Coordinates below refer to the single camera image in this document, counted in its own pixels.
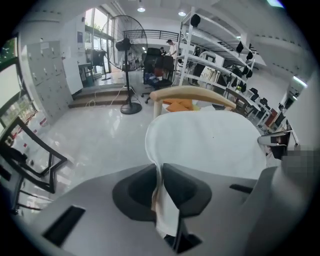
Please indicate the black framed window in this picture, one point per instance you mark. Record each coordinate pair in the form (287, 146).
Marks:
(10, 82)

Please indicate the white table with black legs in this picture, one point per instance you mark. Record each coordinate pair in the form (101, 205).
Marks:
(51, 175)

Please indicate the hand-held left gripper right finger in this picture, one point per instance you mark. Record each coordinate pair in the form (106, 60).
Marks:
(190, 187)

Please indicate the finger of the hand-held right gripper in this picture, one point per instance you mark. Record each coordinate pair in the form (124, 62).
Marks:
(275, 139)
(280, 151)

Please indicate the round ceiling lamp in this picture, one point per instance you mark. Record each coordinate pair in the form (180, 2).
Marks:
(141, 9)
(182, 13)

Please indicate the white seat cushion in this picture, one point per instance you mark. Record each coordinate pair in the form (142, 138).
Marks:
(205, 140)

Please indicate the green bin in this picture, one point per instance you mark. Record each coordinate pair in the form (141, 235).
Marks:
(88, 80)

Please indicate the black clothes rack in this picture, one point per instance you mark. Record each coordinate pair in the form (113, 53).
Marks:
(96, 56)

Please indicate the white seat wooden chair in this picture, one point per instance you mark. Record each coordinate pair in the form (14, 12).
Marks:
(190, 92)

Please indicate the black office chair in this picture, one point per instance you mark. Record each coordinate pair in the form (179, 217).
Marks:
(155, 60)

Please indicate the dark blue chair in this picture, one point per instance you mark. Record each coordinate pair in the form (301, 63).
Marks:
(13, 153)

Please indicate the white shelving rack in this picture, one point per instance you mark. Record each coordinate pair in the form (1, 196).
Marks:
(207, 42)

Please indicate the grey locker cabinet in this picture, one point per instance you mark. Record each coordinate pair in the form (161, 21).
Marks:
(47, 75)

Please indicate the yellow pillow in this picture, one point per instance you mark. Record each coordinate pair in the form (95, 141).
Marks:
(196, 108)

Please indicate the black railing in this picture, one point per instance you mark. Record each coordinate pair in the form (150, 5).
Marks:
(150, 30)

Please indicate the wooden steps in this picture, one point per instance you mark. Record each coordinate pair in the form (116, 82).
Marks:
(100, 97)

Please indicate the black standing floor fan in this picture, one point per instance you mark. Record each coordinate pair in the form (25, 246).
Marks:
(124, 45)

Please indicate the small orange pillow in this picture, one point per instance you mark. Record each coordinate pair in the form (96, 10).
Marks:
(180, 107)

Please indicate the blue bag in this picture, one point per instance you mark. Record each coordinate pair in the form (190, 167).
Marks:
(151, 77)

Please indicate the large orange pillow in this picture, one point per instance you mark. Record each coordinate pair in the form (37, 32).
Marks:
(172, 100)

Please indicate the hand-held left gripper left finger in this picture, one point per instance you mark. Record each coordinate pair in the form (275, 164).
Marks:
(135, 192)

